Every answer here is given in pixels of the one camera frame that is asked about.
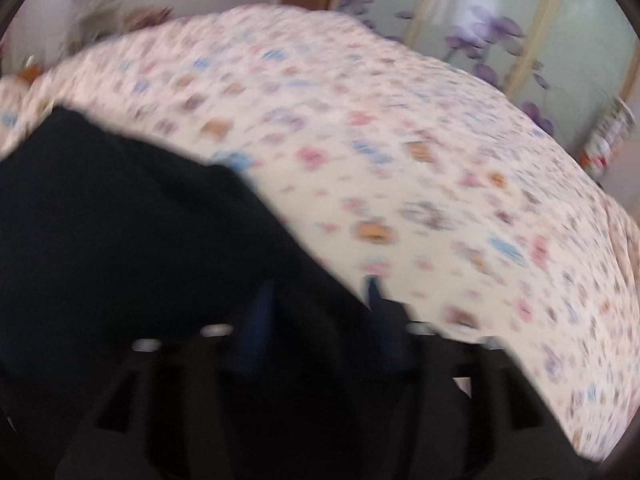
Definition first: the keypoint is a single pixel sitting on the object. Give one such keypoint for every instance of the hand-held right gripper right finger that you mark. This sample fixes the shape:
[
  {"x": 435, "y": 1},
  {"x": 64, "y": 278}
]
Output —
[{"x": 375, "y": 300}]

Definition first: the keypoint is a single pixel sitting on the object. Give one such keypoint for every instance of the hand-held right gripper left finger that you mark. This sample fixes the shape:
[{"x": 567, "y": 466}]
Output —
[{"x": 260, "y": 320}]

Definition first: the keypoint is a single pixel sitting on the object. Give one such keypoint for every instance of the black pants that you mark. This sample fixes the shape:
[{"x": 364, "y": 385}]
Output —
[{"x": 125, "y": 235}]

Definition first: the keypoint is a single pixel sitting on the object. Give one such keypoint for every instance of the floral printed bed sheet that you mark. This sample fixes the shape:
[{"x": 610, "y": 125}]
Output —
[{"x": 400, "y": 160}]

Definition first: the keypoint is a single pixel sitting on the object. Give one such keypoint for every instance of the floral glass wardrobe door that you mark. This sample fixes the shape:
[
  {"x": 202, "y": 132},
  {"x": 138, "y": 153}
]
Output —
[{"x": 500, "y": 25}]

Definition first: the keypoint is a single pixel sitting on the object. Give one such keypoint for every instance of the pile of clothes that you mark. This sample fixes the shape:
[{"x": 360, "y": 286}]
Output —
[{"x": 115, "y": 10}]

